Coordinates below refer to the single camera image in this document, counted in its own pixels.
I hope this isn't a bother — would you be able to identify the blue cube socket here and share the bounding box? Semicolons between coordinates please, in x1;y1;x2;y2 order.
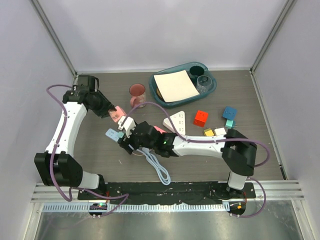
222;106;238;121

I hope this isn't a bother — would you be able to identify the pink triangular power strip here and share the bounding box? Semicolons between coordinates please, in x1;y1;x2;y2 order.
153;125;166;134

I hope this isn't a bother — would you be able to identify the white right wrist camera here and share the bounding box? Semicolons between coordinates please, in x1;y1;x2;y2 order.
117;116;136;138

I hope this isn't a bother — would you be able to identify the white plug adapter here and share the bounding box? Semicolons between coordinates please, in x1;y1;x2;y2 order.
213;127;227;136

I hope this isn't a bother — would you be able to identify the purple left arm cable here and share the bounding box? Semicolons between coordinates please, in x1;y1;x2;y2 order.
46;84;131;216

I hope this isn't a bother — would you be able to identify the white paper sheet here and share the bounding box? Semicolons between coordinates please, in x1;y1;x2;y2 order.
154;70;199;103

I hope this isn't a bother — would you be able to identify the red cube socket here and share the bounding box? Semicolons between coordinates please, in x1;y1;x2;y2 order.
193;110;209;128

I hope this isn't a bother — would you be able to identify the white triangular power strip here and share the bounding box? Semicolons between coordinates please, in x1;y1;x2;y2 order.
162;111;186;135

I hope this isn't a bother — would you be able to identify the mint green plug adapter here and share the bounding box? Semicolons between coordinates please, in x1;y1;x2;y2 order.
117;132;125;139

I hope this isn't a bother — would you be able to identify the dark green cup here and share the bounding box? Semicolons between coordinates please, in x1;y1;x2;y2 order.
189;65;205;79

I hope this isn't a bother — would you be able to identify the light blue power strip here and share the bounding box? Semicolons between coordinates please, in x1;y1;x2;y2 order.
105;128;119;142

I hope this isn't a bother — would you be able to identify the teal plastic tray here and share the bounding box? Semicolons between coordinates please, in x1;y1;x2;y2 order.
148;61;217;109

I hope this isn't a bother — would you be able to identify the clear glass cup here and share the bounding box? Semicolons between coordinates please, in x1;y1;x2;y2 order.
196;75;213;94

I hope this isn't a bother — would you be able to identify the teal plug adapter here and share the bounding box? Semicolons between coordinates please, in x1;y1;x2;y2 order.
225;119;236;129

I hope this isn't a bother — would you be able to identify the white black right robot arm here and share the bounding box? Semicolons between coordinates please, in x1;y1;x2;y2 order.
118;117;257;198

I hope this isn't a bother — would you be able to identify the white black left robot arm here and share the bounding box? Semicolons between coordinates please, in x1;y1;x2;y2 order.
34;74;115;200

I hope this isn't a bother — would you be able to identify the light blue power cord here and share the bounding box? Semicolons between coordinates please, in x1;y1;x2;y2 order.
139;147;172;186

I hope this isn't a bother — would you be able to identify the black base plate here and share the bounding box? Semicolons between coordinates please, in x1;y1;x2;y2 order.
93;181;256;206

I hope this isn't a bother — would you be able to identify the perforated cable duct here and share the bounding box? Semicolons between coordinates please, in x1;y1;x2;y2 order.
42;202;230;213

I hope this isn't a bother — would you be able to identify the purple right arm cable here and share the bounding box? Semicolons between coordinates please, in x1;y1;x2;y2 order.
122;101;272;219

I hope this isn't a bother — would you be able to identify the pink cube socket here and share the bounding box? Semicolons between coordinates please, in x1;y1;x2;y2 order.
108;105;126;123

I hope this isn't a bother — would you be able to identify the yellow plug adapter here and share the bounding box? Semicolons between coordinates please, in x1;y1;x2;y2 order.
203;128;215;137

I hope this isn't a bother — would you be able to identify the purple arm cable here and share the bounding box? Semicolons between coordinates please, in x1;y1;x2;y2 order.
122;101;272;219
46;84;131;216

